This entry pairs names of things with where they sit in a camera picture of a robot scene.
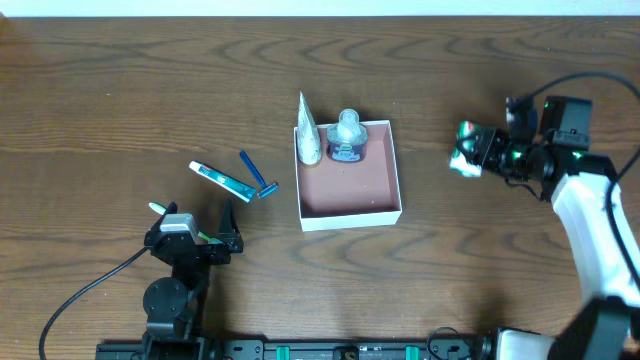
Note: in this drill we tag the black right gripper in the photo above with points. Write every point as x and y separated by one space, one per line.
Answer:
486 151

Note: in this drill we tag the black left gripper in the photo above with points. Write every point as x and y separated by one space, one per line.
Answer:
198 250

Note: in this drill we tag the green white soap box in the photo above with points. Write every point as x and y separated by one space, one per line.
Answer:
461 159

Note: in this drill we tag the white shampoo tube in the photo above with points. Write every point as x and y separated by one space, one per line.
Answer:
308 140

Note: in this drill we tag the clear bottle white cap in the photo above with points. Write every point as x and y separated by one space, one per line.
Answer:
347 138

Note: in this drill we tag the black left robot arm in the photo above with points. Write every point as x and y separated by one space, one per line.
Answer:
174 305

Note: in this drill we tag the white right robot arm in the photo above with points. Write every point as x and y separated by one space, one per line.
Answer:
584 193

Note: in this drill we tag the green white toothbrush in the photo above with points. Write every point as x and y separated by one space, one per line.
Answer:
160 209

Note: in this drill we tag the white green toothpaste tube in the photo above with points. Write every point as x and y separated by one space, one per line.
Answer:
236 187

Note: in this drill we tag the blue disposable razor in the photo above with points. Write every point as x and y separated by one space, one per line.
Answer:
265 188

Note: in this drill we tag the white box pink interior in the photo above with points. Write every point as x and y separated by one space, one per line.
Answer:
335 195

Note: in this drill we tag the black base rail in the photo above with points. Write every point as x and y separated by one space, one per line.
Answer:
444 343

